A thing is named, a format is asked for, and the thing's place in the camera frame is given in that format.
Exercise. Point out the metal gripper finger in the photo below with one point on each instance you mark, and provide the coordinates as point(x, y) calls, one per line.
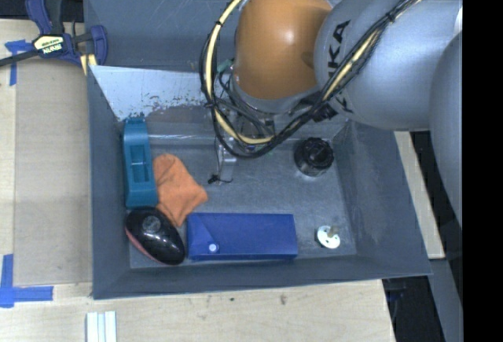
point(228, 163)

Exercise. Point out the grey metal bin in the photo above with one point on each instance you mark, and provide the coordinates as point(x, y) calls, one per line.
point(267, 195)

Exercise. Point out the orange cloth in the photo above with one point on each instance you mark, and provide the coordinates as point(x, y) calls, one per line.
point(177, 187)

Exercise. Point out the black round ribbed cap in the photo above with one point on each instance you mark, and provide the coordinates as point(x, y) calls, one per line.
point(313, 156)

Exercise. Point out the blue flat box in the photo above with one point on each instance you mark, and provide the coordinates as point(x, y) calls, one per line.
point(247, 236)

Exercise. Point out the teal plastic block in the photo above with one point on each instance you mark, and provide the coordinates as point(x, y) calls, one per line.
point(137, 163)

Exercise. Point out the black oval brush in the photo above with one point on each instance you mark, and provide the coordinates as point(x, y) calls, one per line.
point(157, 238)

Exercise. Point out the white round plug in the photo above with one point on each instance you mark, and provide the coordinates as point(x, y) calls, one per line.
point(328, 240)

